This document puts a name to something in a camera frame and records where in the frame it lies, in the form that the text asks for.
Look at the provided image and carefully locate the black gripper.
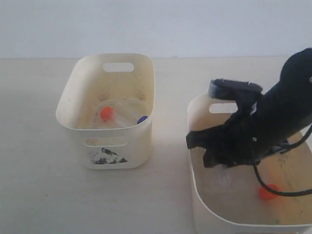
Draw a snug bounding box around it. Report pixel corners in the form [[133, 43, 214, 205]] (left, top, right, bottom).
[[186, 102, 271, 168]]

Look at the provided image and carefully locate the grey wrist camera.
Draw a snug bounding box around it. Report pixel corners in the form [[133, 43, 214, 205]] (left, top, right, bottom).
[[208, 78, 263, 100]]

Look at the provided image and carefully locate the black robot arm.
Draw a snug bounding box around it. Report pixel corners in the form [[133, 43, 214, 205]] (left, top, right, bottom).
[[186, 48, 312, 168]]

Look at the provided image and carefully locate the cream plastic bin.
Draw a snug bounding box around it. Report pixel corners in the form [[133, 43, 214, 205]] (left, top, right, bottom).
[[187, 94, 312, 234], [56, 53, 155, 170]]

